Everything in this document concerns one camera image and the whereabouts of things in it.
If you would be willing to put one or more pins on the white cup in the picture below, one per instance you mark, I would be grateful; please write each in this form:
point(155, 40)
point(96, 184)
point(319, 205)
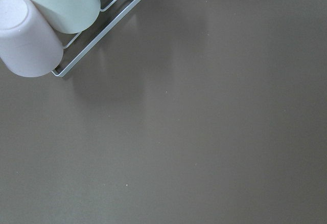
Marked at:
point(69, 16)

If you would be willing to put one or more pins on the pink cup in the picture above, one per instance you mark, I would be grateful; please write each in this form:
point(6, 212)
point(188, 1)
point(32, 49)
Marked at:
point(29, 46)

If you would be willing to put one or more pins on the white wire cup rack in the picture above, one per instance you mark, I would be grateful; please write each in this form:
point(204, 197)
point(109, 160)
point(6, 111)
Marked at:
point(76, 46)

